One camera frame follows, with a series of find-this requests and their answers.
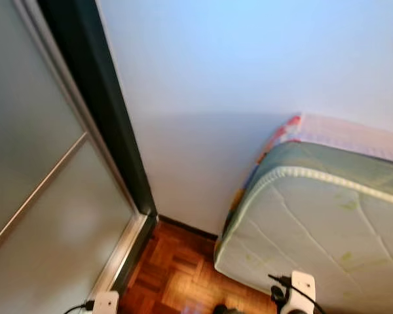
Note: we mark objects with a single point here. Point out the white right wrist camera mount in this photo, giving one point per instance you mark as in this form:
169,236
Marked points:
303,288

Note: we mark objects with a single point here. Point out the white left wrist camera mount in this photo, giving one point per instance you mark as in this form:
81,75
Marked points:
106,304

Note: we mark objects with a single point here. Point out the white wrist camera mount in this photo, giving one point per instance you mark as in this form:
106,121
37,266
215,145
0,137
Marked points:
303,288
106,304

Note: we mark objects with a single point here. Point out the frosted glass wardrobe door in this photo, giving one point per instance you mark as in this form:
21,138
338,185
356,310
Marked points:
39,229

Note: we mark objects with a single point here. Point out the pink patterned mattress sheet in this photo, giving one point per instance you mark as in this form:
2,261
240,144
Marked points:
347,134

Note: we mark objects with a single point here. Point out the dark wardrobe frame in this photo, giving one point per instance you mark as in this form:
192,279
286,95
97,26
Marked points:
98,98

